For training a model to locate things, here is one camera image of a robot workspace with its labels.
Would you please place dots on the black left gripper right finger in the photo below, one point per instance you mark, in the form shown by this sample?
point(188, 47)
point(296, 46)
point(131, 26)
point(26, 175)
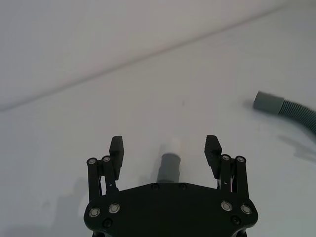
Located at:
point(212, 158)

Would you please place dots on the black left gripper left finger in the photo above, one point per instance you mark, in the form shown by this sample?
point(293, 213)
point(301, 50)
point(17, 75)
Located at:
point(115, 158)

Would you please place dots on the grey pipe fitting white end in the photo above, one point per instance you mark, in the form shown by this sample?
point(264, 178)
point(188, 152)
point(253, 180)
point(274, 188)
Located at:
point(169, 166)

